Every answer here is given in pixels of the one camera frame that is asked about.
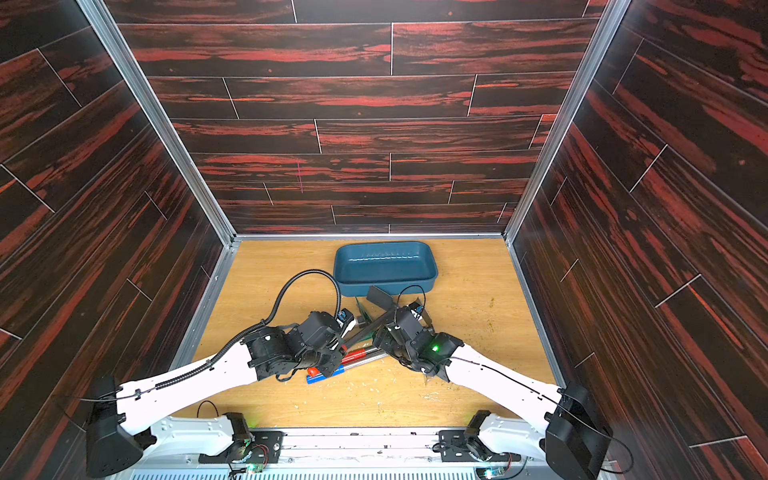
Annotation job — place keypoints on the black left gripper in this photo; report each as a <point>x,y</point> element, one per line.
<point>335,363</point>

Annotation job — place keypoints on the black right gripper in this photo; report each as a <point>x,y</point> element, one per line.
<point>390,330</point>

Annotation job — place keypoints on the grey hoe red grip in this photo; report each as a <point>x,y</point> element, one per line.
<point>382,299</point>
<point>358,354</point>

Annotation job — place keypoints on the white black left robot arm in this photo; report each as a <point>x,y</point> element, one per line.
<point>124,419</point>

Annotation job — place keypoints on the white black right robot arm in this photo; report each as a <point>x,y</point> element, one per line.
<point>560,426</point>

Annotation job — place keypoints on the chrome hoe blue grip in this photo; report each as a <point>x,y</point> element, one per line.
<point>346,367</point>

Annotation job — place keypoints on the teal plastic storage box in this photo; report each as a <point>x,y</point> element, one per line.
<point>391,266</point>

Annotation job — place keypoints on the green handle red tip hoe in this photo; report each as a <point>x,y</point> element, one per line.
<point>365,318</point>

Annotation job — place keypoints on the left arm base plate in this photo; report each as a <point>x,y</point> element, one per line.
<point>262,448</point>

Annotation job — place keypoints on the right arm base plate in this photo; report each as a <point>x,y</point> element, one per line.
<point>454,446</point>

